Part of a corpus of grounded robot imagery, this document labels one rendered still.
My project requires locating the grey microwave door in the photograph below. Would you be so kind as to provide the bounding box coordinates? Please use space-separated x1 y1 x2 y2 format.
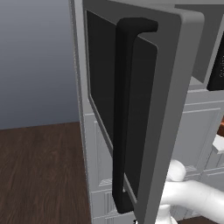
82 0 206 224

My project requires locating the grey cupboard run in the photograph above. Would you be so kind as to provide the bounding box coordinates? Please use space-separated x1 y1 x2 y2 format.
68 0 224 224

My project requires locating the black microwave door handle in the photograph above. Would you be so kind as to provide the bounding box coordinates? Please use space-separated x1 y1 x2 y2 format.
111 17 159 214

